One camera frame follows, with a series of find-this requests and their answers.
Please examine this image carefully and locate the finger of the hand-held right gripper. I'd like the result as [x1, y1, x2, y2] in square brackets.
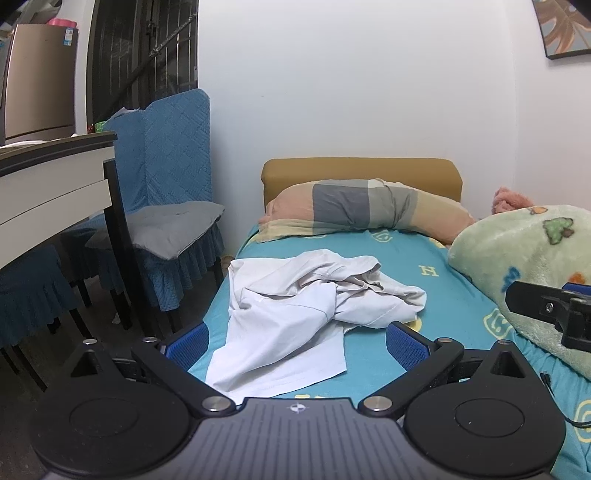
[505, 281, 573, 321]

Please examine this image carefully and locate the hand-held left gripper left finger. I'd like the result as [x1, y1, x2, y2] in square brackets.
[69, 322, 237, 418]

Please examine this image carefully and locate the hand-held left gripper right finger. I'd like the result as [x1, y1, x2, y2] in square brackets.
[357, 322, 528, 418]

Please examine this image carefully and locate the white shirt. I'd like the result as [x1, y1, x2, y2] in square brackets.
[204, 248, 428, 398]

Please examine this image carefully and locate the green fleece printed blanket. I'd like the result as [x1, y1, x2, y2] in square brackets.
[448, 204, 591, 370]

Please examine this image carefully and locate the bed with teal printed sheet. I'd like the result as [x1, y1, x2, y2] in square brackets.
[187, 224, 591, 480]

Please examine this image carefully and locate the pink fluffy blanket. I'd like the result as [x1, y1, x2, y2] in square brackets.
[491, 186, 536, 216]

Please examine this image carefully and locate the plaid pillow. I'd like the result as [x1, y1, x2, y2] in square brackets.
[252, 178, 476, 245]

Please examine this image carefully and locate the chair with blue cover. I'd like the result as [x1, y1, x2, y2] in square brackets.
[99, 89, 227, 330]
[0, 244, 93, 393]

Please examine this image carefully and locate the mustard headboard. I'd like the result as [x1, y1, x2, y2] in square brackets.
[261, 158, 463, 222]

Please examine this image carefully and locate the white table with dark trim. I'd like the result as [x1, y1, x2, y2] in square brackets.
[0, 130, 153, 337]

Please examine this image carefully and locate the dark grille door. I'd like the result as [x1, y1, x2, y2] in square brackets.
[86, 0, 200, 134]

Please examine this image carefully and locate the silver refrigerator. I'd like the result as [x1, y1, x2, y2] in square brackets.
[0, 23, 80, 145]

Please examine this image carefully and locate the black cable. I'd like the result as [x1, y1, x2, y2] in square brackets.
[539, 371, 591, 428]

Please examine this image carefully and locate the framed leaf wall picture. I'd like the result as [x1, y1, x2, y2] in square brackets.
[531, 0, 591, 61]

